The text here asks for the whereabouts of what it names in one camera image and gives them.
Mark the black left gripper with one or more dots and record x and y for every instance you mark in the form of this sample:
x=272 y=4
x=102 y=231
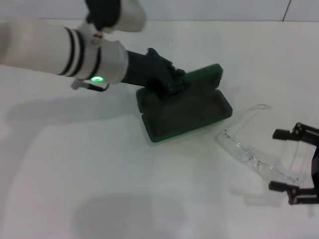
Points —
x=147 y=69

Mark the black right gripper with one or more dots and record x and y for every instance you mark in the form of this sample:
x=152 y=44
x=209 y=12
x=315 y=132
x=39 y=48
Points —
x=316 y=166

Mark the green glasses case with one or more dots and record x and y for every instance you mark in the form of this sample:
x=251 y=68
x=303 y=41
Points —
x=189 y=117

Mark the clear transparent glasses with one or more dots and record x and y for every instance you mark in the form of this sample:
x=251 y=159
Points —
x=236 y=149

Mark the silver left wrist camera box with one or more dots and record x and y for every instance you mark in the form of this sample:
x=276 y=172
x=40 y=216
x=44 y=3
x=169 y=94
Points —
x=129 y=15

